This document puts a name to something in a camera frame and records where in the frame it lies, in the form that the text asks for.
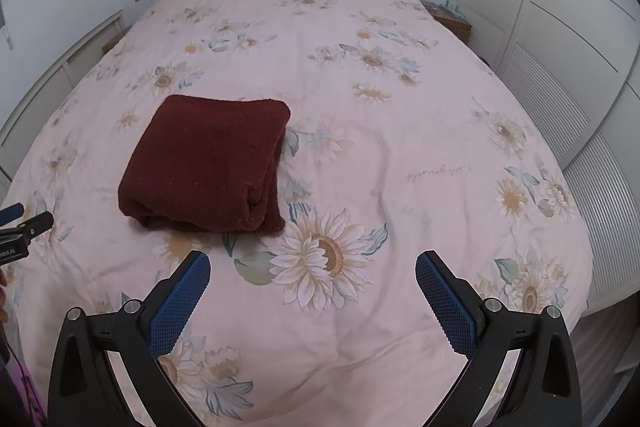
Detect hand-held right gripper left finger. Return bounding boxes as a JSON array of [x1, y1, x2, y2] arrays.
[[47, 250, 212, 427]]

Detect teal items on nightstand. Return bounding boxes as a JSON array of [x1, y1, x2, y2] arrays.
[[434, 0, 468, 18]]

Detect purple cloth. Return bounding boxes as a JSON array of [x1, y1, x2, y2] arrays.
[[6, 347, 49, 427]]

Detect dark red knit sweater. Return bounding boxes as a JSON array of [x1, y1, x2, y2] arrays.
[[118, 94, 292, 233]]

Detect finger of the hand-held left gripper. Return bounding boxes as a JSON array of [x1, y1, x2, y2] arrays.
[[0, 203, 25, 226], [0, 211, 55, 241]]

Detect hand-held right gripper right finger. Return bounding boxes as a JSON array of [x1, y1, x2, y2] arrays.
[[415, 249, 584, 427]]

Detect white wardrobe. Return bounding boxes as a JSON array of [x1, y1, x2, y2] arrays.
[[449, 0, 640, 310]]

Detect pink floral blanket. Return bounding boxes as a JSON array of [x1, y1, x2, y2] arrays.
[[0, 0, 592, 427]]

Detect wooden nightstand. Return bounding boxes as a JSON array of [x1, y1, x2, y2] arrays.
[[419, 0, 474, 44]]

